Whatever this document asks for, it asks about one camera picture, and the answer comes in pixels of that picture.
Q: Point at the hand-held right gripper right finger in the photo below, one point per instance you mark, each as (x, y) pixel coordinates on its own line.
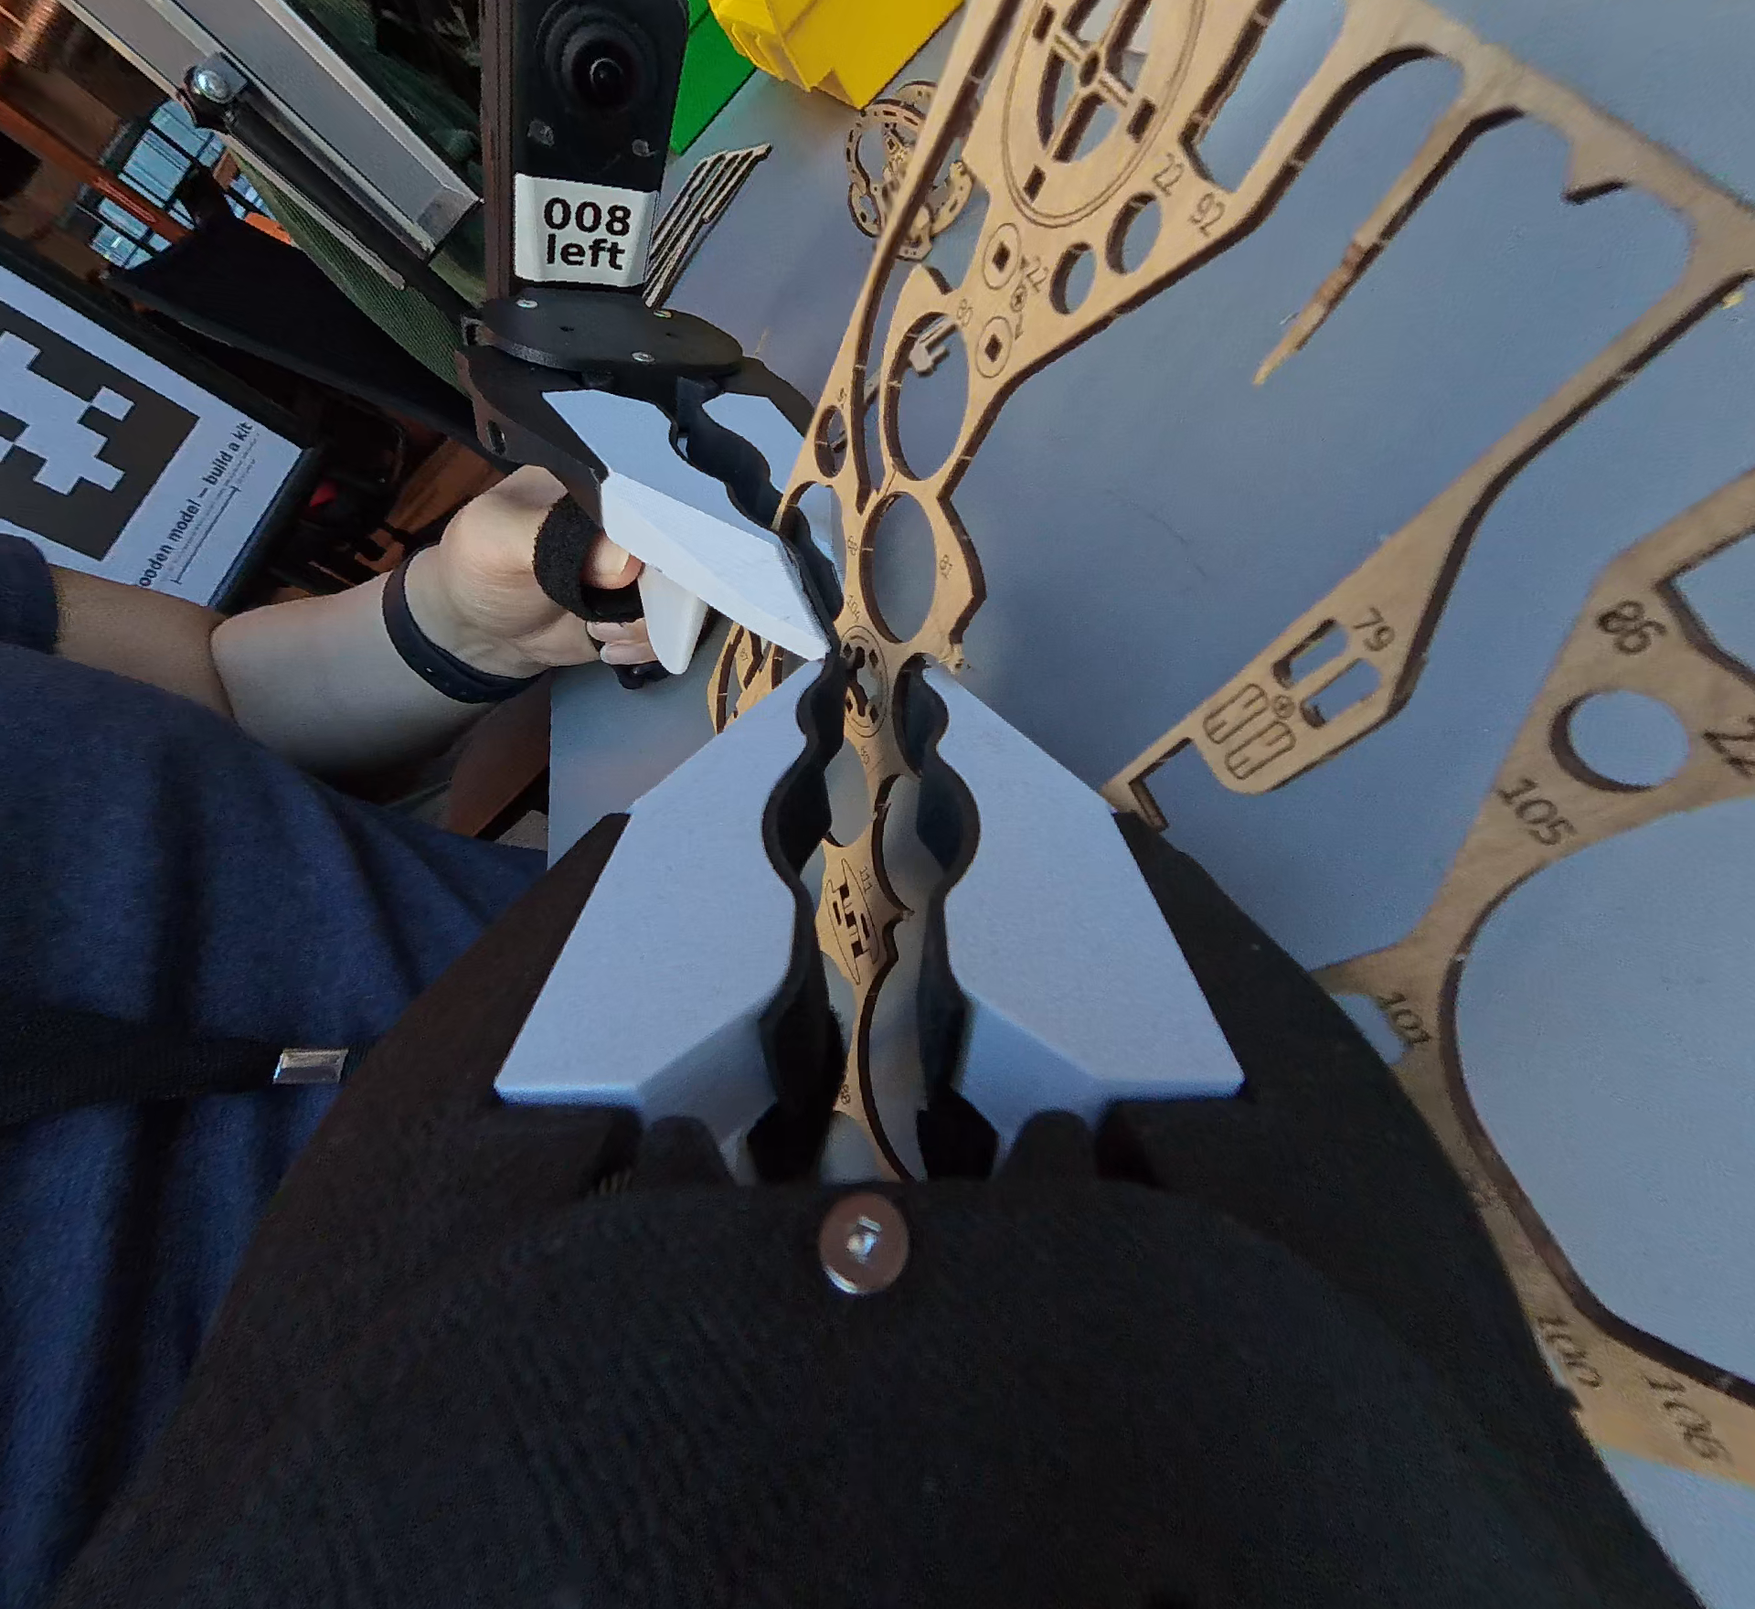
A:
(1082, 952)

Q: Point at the black framed marker sign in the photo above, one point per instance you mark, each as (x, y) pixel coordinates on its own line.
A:
(136, 499)

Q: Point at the slatted wooden part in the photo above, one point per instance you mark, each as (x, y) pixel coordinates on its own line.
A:
(706, 219)

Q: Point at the round wooden model assembly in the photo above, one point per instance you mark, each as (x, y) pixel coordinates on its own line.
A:
(877, 150)

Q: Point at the person's left hand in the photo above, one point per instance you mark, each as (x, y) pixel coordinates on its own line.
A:
(479, 582)

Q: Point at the laser-cut wooden parts sheet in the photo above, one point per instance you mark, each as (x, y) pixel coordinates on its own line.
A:
(1521, 808)

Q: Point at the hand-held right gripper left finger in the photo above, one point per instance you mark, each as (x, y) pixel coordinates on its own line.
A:
(643, 952)

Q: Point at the green plastic bin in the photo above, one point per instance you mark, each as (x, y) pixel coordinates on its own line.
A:
(713, 88)

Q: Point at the black wristband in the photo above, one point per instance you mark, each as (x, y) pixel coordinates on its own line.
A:
(411, 650)

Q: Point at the person's left forearm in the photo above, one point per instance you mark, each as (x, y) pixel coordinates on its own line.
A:
(274, 663)

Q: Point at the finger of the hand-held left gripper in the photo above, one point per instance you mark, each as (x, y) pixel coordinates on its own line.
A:
(713, 554)
(767, 431)

